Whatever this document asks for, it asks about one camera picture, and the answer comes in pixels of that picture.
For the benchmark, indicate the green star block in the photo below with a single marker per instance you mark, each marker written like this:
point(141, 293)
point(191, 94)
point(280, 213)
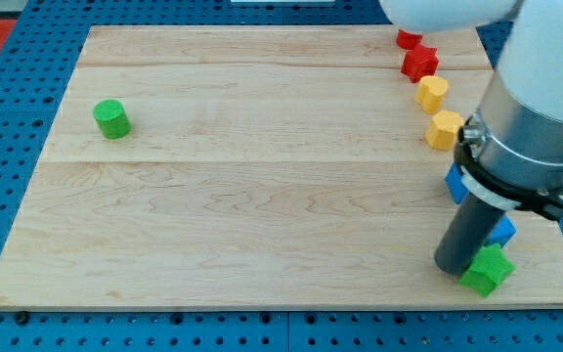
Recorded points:
point(487, 271)

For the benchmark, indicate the green cylinder block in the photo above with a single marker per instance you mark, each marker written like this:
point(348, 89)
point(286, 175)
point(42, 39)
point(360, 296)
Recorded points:
point(111, 118)

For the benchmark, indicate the red star block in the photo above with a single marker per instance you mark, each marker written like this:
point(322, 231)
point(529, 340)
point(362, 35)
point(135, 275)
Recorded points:
point(420, 61)

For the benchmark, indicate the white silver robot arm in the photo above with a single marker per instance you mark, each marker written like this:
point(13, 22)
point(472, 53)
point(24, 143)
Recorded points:
point(510, 151)

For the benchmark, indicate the blue triangle block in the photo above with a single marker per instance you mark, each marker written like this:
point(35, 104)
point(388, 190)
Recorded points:
point(455, 185)

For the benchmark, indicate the yellow heart block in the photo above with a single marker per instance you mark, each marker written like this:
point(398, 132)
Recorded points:
point(430, 93)

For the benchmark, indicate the red cylinder block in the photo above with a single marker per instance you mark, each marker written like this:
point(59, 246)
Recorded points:
point(407, 40)

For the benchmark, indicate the blue cube block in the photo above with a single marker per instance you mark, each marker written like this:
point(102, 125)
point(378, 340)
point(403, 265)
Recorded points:
point(502, 232)

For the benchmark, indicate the light wooden board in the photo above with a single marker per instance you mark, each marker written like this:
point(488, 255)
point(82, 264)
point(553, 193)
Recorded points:
point(267, 168)

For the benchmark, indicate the yellow hexagon block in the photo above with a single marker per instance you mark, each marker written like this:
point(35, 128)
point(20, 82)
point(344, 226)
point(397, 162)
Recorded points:
point(443, 129)

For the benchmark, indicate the dark grey cylinder pusher tool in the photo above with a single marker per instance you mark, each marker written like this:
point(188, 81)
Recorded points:
point(471, 226)

